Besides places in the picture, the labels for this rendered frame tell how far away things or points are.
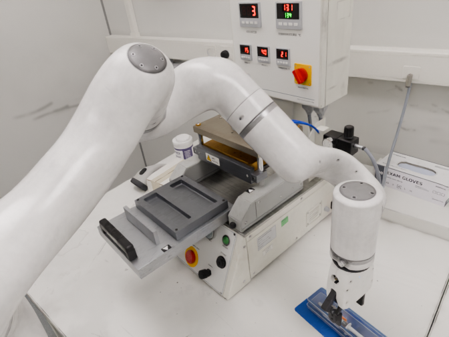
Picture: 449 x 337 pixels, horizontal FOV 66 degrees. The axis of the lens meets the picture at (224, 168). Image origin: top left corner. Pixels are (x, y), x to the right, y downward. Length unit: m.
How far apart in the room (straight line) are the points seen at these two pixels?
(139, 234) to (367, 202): 0.54
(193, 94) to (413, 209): 0.83
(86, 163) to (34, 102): 1.76
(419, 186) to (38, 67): 1.94
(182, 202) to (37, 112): 1.49
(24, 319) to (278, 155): 0.45
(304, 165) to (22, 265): 0.44
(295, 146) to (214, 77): 0.19
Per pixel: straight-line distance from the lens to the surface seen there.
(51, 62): 2.27
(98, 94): 0.52
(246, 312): 0.96
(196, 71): 0.64
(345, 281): 0.74
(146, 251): 0.84
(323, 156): 0.66
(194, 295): 1.01
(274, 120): 0.62
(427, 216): 1.22
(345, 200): 0.63
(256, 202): 0.88
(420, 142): 1.44
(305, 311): 0.96
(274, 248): 1.02
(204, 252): 1.01
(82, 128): 0.53
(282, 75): 1.03
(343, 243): 0.68
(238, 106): 0.62
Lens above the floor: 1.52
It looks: 31 degrees down
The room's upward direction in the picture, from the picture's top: 8 degrees counter-clockwise
